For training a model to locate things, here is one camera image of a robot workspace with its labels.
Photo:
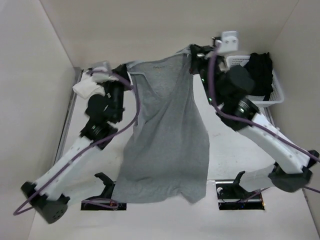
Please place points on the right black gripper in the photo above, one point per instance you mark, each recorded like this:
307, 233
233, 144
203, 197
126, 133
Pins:
201, 55

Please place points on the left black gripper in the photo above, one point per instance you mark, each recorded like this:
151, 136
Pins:
121, 81

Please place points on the grey tank top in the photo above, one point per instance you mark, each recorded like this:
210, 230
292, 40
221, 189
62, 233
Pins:
168, 152

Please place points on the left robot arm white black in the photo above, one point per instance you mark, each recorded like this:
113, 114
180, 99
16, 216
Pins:
52, 194

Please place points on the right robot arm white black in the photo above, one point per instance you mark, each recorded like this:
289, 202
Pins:
291, 170

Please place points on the black tank tops pile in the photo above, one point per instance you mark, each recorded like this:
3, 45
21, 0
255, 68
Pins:
260, 68

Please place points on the folded white tank top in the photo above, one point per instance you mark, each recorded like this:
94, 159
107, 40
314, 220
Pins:
89, 86

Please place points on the white plastic basket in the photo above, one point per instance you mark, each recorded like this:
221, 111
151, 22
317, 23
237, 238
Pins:
276, 97

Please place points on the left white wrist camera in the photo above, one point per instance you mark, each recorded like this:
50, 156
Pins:
101, 72

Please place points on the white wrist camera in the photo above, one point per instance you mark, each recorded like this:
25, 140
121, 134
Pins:
101, 72
226, 43

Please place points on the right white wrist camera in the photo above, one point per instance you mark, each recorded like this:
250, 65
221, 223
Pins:
226, 43

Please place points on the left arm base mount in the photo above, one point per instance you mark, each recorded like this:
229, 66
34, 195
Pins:
103, 201

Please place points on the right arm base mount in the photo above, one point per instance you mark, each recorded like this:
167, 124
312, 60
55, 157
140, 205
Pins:
232, 197

